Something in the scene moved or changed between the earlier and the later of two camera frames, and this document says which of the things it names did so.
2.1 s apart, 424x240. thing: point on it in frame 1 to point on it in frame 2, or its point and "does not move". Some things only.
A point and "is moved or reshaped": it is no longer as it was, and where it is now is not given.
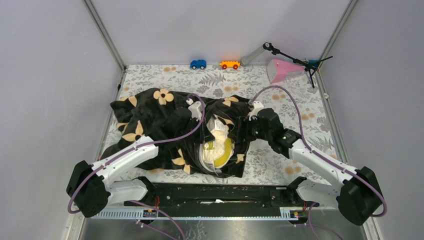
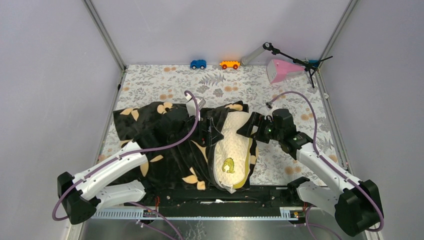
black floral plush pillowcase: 175,122 is moved or reshaped
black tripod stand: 311,68 does not move
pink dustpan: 277,69 does not move
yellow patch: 226,154 to 228,161
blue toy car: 199,63 does not move
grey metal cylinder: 252,55 does not move
